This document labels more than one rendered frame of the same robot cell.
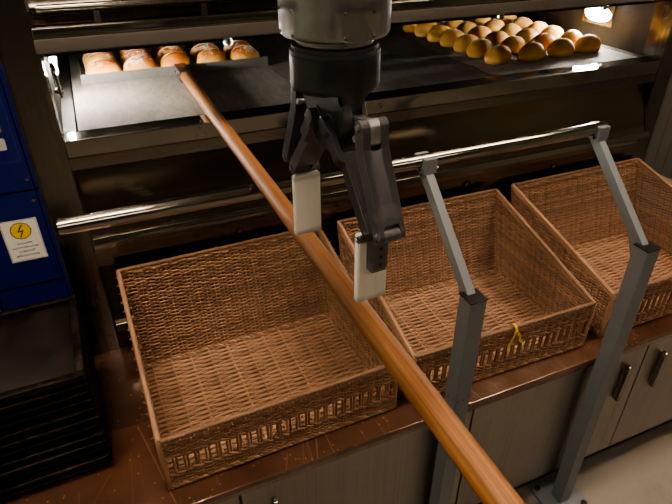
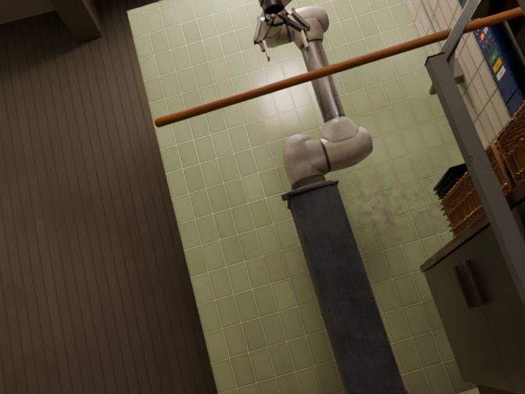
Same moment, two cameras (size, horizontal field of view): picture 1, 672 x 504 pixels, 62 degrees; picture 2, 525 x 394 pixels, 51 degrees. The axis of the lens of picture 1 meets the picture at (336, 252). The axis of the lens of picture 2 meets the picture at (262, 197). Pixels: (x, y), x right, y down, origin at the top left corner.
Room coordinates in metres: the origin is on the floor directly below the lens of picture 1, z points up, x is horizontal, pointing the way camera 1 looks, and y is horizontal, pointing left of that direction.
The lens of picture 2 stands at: (0.97, -1.61, 0.37)
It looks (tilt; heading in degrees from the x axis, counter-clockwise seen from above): 16 degrees up; 115
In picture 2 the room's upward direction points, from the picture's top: 16 degrees counter-clockwise
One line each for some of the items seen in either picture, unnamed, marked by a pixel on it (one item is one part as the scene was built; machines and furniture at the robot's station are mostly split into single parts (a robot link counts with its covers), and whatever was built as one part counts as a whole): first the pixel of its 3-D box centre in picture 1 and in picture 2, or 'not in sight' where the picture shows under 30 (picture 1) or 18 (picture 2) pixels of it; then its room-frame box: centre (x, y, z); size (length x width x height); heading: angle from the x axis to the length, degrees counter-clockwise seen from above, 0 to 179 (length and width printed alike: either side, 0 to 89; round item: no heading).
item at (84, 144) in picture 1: (414, 97); not in sight; (1.55, -0.22, 1.16); 1.80 x 0.06 x 0.04; 113
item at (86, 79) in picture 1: (169, 56); not in sight; (1.87, 0.54, 1.20); 0.55 x 0.36 x 0.03; 113
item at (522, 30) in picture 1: (496, 32); not in sight; (2.16, -0.59, 1.21); 0.61 x 0.48 x 0.06; 23
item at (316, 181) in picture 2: not in sight; (305, 189); (0.18, 0.56, 1.03); 0.22 x 0.18 x 0.06; 27
